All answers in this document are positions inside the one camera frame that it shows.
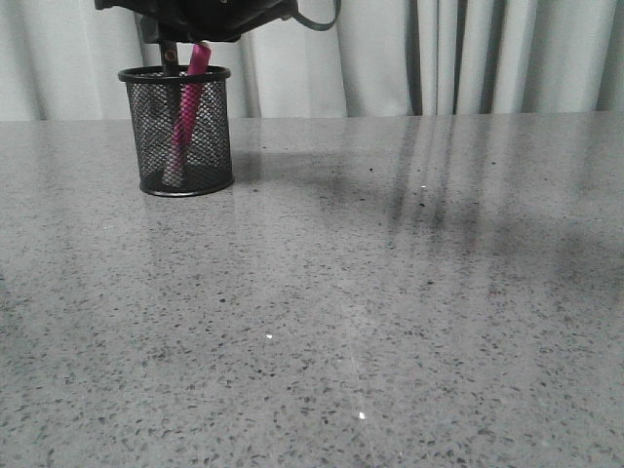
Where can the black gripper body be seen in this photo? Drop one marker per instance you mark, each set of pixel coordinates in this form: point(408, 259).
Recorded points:
point(192, 21)

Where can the grey orange scissors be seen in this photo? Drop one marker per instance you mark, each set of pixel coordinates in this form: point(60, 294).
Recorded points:
point(169, 61)

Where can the magenta pen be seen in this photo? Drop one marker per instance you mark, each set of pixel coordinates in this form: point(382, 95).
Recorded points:
point(188, 105)

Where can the black mesh pen holder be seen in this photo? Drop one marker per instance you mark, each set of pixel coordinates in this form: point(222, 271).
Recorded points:
point(209, 166)

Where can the grey curtain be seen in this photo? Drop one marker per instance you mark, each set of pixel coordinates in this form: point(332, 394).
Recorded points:
point(60, 60)

